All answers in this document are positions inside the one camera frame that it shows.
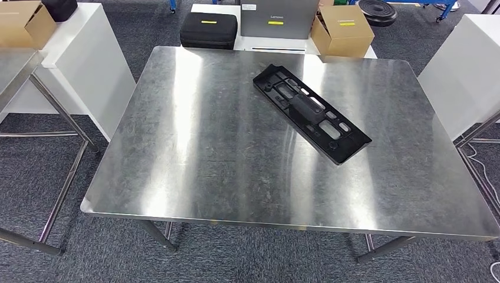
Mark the long black plastic panel part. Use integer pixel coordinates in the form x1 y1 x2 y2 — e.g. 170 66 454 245
252 63 373 166

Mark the white power cable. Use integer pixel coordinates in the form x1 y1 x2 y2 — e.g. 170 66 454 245
465 142 500 283

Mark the black zip case yellow label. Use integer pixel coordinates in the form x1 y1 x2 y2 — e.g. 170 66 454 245
179 11 239 50

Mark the black ribbed round disc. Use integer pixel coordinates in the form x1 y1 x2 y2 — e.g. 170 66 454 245
358 0 399 27

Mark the black pouch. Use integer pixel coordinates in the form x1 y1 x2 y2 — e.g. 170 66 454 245
41 0 79 22

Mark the steel side table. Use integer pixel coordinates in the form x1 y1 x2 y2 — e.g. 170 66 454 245
0 47 99 256
455 111 500 216

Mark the cardboard box yellow label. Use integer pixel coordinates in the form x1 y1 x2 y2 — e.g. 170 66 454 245
310 4 376 60

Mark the plain cardboard box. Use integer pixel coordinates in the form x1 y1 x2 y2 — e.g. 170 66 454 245
0 0 57 50

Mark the grey laptop box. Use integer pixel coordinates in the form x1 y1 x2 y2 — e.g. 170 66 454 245
240 0 321 41

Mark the steel workbench table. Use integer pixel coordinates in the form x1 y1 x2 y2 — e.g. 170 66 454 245
80 46 500 263

